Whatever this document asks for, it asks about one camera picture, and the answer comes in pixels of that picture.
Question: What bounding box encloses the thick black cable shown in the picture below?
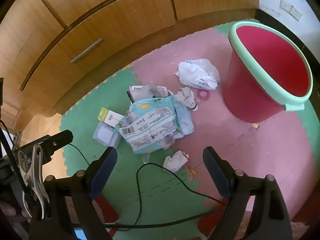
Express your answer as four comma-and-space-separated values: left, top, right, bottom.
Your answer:
0, 119, 34, 215

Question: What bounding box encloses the green foam mat tile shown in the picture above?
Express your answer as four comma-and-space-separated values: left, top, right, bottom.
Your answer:
217, 17, 257, 37
299, 97, 320, 140
60, 64, 225, 240

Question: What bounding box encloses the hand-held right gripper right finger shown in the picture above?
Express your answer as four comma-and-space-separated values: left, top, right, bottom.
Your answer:
202, 146, 292, 240

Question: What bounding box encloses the blue face mask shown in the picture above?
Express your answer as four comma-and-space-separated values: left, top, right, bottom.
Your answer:
175, 105, 195, 136

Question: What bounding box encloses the grey wavy print packaging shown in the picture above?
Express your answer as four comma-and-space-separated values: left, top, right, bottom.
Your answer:
127, 82, 173, 105

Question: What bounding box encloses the red bin with green rim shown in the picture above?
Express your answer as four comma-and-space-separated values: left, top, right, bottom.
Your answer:
221, 21, 313, 123

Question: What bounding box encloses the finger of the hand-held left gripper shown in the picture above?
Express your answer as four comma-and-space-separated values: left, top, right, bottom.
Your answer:
35, 129, 74, 161

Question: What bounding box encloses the white feather shuttlecock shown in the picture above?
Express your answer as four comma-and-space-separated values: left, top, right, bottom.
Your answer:
177, 86, 199, 112

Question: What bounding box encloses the clear plastic blister pack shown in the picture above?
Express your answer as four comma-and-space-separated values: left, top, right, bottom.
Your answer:
93, 122, 120, 147

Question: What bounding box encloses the pink plastic ring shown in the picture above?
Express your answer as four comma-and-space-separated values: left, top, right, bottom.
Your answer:
196, 89, 210, 101

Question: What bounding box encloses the green and white box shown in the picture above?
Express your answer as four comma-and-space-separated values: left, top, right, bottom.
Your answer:
98, 107, 125, 128

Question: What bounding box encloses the wooden wardrobe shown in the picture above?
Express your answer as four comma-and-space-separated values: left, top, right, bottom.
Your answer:
0, 0, 260, 120

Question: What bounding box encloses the red foam mat inlay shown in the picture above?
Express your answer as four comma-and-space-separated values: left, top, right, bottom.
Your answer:
197, 205, 227, 233
96, 195, 118, 224

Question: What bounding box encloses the blue printed wipes packet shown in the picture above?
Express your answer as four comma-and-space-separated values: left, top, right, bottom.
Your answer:
114, 96, 179, 155

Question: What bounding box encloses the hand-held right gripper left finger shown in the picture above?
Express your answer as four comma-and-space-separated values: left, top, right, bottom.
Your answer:
29, 145, 118, 240

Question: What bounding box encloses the white plastic bag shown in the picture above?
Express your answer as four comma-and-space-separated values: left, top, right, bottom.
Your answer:
174, 58, 221, 90

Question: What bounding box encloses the white tissue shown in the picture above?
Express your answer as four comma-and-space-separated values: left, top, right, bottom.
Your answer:
163, 150, 190, 173

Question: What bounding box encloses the metal drawer handle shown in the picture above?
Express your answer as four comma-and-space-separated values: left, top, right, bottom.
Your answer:
70, 38, 103, 63

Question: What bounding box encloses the person's left hand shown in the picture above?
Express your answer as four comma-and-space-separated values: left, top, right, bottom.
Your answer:
0, 200, 32, 224

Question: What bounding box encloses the metal spring clip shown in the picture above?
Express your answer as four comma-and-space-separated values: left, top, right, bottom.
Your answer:
18, 145, 49, 219

